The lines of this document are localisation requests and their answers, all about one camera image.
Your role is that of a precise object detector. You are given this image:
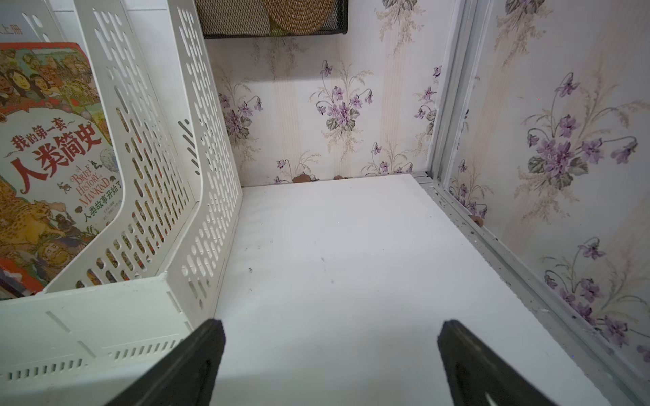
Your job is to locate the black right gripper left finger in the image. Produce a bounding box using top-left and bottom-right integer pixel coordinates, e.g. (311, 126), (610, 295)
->
(108, 319), (226, 406)

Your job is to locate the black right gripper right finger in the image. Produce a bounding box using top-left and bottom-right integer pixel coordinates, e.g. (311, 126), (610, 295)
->
(438, 320), (554, 406)

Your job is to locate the white plastic file organizer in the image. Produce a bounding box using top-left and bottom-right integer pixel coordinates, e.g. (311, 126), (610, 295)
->
(1, 1), (242, 404)

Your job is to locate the colourful human history book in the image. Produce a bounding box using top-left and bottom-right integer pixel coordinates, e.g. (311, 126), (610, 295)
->
(1, 42), (123, 300)

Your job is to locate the woven brown round coaster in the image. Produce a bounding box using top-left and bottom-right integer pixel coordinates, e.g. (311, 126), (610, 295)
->
(263, 0), (336, 36)

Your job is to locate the black mesh wall basket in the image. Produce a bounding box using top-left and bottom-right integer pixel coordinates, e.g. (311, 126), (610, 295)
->
(195, 1), (349, 39)

